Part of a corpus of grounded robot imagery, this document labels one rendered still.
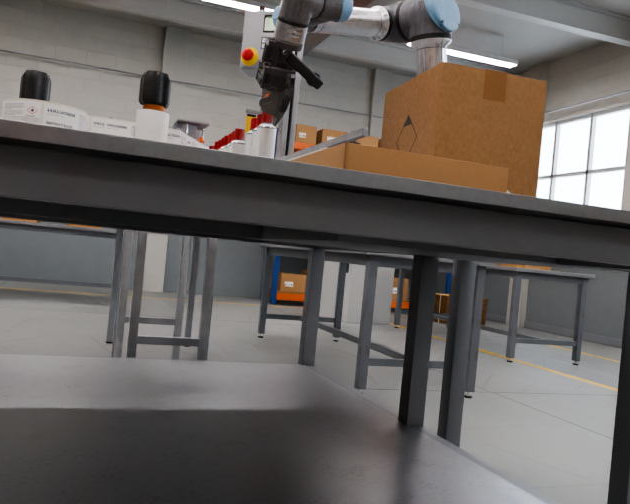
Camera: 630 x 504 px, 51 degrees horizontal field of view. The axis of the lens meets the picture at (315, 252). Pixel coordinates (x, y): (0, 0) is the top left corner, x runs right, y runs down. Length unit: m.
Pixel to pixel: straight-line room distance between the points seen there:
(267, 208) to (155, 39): 9.11
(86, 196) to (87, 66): 8.96
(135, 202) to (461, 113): 0.75
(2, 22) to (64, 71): 0.94
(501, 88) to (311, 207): 0.65
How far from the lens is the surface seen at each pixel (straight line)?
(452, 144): 1.35
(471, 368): 3.88
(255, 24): 2.22
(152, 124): 1.87
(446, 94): 1.36
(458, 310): 2.36
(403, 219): 0.93
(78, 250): 9.51
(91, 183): 0.83
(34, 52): 9.82
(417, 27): 1.95
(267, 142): 1.76
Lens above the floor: 0.72
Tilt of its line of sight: level
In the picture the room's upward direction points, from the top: 5 degrees clockwise
